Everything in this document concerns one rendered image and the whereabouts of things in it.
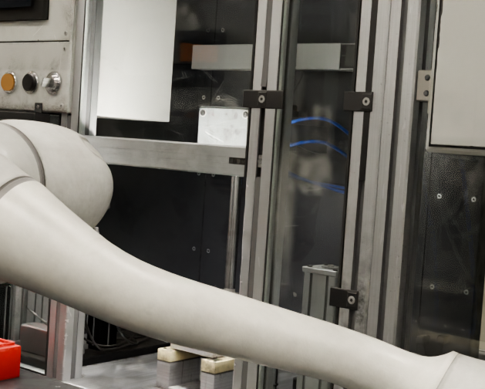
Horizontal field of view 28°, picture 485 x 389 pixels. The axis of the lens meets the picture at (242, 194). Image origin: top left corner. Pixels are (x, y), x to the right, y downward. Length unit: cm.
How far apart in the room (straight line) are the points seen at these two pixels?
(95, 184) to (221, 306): 28
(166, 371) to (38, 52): 60
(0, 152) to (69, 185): 11
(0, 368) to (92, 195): 68
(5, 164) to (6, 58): 89
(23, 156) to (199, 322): 26
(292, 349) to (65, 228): 23
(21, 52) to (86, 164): 72
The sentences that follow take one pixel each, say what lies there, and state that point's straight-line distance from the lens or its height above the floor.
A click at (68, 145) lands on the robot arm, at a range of 107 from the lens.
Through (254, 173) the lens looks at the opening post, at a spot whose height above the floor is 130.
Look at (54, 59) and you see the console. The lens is 171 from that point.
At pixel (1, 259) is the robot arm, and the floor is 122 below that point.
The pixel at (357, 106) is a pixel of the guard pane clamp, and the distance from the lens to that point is 131.
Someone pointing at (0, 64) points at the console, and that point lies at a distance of 183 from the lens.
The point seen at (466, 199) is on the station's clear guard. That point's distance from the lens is 125.
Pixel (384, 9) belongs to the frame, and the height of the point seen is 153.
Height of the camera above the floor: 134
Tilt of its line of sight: 3 degrees down
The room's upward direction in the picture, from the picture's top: 4 degrees clockwise
